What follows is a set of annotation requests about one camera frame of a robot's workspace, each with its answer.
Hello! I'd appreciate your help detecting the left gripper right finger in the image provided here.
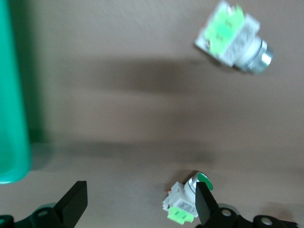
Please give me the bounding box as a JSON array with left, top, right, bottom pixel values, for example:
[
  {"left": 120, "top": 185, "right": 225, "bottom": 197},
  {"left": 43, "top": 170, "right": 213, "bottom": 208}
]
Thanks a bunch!
[{"left": 194, "top": 181, "right": 298, "bottom": 228}]

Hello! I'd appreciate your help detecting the green plastic tray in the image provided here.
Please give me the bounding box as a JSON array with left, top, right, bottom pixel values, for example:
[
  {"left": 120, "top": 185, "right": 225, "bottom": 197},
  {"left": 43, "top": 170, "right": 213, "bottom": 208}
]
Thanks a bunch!
[{"left": 0, "top": 0, "right": 33, "bottom": 185}]

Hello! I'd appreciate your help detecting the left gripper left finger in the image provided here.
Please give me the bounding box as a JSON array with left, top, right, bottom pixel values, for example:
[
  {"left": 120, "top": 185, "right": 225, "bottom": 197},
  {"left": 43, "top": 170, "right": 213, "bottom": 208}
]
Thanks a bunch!
[{"left": 0, "top": 180, "right": 89, "bottom": 228}]

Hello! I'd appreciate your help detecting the brown table cover mat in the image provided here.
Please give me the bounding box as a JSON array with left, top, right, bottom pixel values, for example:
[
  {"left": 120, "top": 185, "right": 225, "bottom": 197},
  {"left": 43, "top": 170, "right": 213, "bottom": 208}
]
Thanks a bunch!
[{"left": 0, "top": 0, "right": 304, "bottom": 228}]

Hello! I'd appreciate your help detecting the green push button white body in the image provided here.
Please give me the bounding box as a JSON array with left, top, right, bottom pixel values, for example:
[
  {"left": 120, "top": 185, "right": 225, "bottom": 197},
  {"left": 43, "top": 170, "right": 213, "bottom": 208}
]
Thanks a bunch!
[
  {"left": 193, "top": 1, "right": 274, "bottom": 75},
  {"left": 162, "top": 171, "right": 214, "bottom": 225}
]

